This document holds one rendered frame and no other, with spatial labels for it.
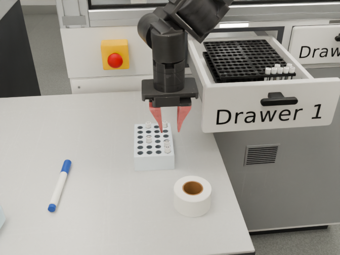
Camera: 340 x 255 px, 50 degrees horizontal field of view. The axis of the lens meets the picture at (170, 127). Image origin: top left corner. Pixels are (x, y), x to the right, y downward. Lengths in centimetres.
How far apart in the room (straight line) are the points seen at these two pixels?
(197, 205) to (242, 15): 58
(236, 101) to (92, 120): 38
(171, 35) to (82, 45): 47
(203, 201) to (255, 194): 80
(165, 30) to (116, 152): 33
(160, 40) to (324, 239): 133
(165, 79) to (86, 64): 46
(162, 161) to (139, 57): 39
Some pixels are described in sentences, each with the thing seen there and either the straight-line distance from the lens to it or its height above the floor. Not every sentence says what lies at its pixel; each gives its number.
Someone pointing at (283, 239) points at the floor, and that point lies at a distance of 170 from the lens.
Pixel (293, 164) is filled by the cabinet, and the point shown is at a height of 42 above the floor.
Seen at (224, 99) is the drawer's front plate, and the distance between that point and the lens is 76.
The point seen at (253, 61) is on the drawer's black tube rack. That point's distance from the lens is 95.
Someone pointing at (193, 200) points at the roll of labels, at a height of 80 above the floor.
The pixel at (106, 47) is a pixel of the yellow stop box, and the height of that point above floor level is 91.
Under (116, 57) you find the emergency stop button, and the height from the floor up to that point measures 89.
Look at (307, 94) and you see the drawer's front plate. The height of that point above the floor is 90.
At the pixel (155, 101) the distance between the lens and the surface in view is 66.
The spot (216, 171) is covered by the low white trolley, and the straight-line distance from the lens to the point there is 79.
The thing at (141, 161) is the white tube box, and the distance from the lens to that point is 77.
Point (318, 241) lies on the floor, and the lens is 175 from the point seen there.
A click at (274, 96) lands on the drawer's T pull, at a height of 91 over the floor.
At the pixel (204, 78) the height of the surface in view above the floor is 89.
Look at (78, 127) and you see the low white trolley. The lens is 94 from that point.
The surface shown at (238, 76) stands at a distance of 85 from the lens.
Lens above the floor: 127
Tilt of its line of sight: 34 degrees down
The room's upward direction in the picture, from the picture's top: straight up
